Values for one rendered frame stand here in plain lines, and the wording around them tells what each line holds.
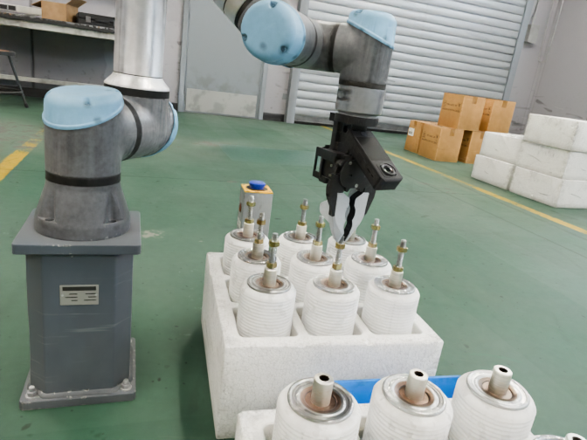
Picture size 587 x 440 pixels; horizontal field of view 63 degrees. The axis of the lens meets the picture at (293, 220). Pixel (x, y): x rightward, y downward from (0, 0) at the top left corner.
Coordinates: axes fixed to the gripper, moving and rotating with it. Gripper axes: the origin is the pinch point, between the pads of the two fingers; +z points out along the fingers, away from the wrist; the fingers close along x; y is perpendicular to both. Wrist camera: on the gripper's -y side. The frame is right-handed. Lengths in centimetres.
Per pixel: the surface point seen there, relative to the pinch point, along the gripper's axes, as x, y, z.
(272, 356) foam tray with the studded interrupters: 13.2, -3.8, 18.6
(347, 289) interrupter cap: -1.0, -2.1, 9.2
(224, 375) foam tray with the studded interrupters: 20.3, -1.7, 22.0
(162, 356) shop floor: 22.6, 24.2, 34.7
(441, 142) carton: -285, 242, 18
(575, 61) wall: -594, 330, -86
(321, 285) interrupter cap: 2.6, 0.5, 9.2
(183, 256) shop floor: 2, 75, 35
